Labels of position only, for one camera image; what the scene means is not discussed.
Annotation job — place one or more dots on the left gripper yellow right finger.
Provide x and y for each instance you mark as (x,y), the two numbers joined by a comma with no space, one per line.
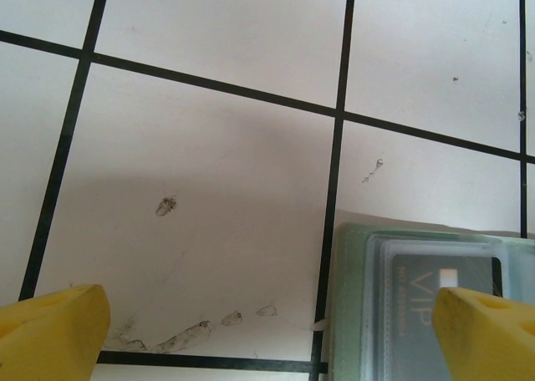
(489,343)

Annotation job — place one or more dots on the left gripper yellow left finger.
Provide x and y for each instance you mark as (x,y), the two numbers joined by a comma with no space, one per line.
(50,339)

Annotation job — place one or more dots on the black credit card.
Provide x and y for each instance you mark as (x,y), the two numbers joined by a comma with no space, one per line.
(460,264)

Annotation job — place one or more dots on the green card holder wallet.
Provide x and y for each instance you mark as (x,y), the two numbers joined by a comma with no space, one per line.
(351,293)

